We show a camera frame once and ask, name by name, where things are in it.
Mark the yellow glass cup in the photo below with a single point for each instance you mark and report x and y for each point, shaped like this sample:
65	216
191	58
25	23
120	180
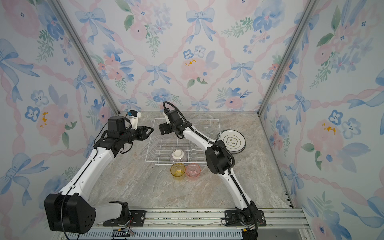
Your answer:
178	170

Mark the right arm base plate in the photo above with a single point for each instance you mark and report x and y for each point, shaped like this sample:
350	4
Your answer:
237	219

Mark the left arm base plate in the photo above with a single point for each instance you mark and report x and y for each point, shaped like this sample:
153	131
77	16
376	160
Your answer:
135	218

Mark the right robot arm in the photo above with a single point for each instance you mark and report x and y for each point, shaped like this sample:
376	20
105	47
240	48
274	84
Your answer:
219	161

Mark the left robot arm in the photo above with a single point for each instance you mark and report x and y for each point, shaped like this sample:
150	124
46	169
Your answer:
69	210

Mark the right aluminium corner post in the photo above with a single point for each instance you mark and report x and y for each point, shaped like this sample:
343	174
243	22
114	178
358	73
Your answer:
291	47

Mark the aluminium rail frame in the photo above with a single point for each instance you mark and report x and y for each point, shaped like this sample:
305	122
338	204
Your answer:
201	224

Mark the white wire dish rack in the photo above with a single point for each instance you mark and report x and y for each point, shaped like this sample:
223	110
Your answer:
161	147

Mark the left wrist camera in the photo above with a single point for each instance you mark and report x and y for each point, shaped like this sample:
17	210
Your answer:
133	117

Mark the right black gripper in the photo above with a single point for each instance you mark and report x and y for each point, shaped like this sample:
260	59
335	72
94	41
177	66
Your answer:
164	127

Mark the pink glass cup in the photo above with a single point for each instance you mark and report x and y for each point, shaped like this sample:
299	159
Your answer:
193	170

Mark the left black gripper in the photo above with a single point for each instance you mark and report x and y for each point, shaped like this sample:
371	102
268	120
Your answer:
142	131

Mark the aluminium corner post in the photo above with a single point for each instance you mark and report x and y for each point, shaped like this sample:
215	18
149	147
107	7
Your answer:
64	19
291	47

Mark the left aluminium corner post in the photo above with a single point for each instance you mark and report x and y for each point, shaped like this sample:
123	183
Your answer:
64	19

